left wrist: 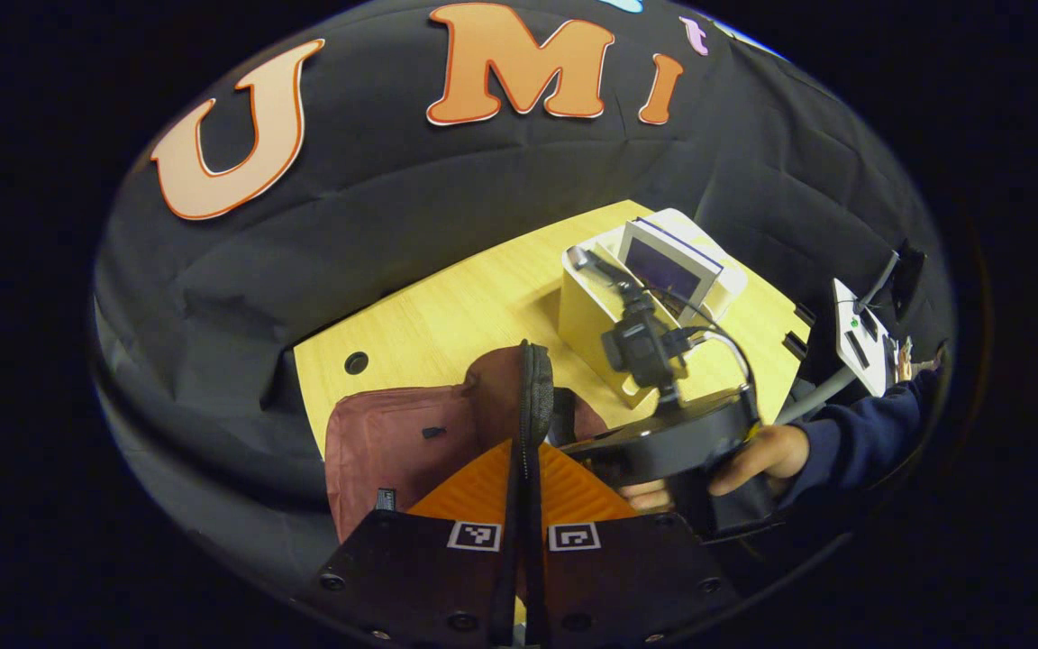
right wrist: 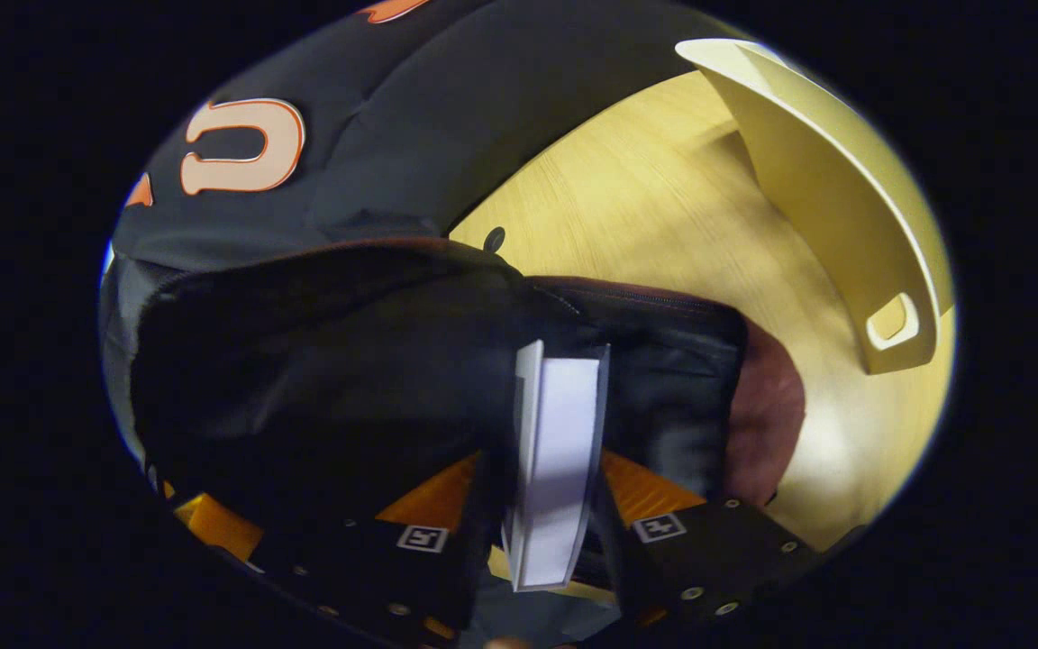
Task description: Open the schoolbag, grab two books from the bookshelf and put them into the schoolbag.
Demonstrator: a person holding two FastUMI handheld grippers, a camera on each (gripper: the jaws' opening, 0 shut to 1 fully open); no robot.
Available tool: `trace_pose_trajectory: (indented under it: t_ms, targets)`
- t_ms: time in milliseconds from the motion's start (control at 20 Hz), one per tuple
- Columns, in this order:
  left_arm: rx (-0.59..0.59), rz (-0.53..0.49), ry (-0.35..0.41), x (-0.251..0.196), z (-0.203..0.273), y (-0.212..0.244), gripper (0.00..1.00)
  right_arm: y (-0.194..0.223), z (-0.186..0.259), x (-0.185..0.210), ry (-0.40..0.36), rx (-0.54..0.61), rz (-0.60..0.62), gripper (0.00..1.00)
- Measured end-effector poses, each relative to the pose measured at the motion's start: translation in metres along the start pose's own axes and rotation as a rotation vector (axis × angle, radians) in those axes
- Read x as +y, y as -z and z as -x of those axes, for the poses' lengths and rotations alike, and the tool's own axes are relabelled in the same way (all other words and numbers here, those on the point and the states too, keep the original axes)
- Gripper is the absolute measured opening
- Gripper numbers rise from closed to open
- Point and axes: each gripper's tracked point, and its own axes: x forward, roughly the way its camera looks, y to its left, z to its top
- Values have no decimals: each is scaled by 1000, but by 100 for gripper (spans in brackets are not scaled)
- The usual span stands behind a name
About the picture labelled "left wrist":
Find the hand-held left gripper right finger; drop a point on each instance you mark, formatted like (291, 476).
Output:
(535, 577)

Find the blue picture cover book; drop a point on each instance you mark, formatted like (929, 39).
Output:
(663, 270)

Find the cream plastic bookshelf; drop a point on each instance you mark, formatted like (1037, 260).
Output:
(582, 315)

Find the black plug adapter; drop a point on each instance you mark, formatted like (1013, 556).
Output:
(908, 275)

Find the black backdrop cloth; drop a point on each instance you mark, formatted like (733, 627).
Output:
(393, 207)

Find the maroon schoolbag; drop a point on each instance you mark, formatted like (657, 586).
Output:
(393, 442)

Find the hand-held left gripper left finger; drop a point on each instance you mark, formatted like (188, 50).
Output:
(505, 577)

